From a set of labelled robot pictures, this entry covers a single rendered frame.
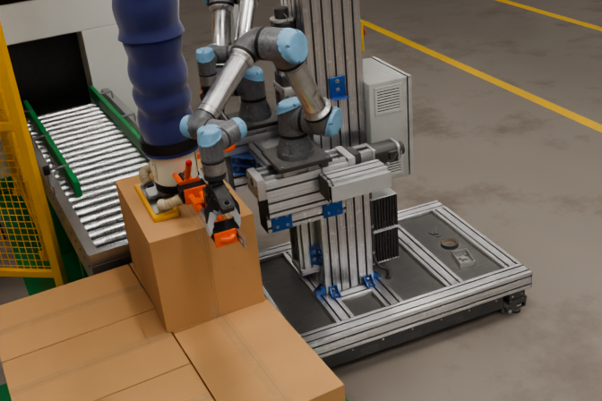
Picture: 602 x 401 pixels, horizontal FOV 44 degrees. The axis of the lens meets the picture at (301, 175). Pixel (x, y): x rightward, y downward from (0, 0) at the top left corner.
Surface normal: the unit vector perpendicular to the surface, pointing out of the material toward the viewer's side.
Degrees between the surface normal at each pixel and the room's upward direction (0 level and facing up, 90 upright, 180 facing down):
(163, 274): 90
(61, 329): 0
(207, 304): 90
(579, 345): 0
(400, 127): 90
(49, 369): 0
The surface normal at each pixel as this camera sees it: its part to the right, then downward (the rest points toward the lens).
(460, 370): -0.08, -0.90
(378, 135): 0.38, 0.37
